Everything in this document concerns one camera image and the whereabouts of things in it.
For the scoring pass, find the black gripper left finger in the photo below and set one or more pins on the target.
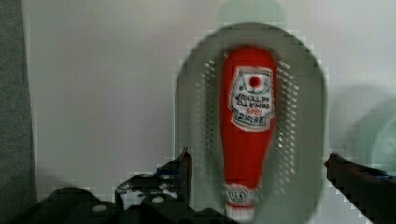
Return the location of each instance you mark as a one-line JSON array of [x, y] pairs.
[[172, 179]]

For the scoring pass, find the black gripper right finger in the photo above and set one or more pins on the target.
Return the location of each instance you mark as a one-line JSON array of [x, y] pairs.
[[371, 191]]

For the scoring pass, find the red ketchup bottle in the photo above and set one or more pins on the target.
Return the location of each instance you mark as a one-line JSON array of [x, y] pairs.
[[247, 121]]

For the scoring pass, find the green enamel mug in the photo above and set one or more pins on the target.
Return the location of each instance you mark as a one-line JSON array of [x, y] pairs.
[[373, 140]]

